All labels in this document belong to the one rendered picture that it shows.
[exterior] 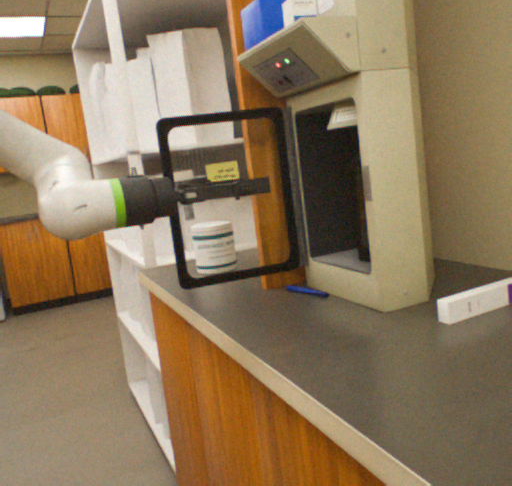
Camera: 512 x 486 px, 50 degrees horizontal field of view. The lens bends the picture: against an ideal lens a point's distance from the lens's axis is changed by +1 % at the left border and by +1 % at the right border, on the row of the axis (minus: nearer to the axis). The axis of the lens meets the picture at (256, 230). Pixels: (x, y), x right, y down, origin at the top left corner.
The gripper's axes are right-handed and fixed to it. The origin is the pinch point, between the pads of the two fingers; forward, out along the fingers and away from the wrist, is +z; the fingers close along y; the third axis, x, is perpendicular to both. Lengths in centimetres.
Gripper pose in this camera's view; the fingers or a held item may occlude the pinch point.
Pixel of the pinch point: (250, 185)
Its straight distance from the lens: 110.4
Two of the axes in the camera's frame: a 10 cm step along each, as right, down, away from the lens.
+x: 1.2, 9.9, 1.3
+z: 9.1, -1.6, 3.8
